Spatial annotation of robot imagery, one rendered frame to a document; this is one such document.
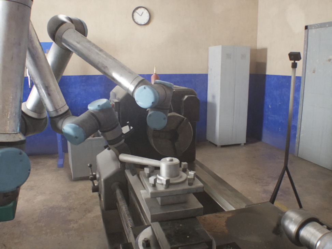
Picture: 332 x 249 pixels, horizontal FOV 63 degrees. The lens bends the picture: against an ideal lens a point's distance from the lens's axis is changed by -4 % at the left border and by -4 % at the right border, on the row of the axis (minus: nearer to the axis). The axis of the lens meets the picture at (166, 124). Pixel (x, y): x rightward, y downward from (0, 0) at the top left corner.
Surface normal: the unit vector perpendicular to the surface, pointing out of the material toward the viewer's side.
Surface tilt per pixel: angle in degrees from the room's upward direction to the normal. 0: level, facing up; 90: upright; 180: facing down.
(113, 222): 0
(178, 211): 90
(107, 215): 0
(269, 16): 90
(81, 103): 90
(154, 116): 99
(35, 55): 94
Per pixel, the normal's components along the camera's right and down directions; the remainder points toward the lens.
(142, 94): -0.27, 0.24
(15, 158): 0.72, 0.22
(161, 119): -0.08, 0.34
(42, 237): 0.00, -0.98
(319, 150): -0.95, 0.06
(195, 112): 0.30, 0.19
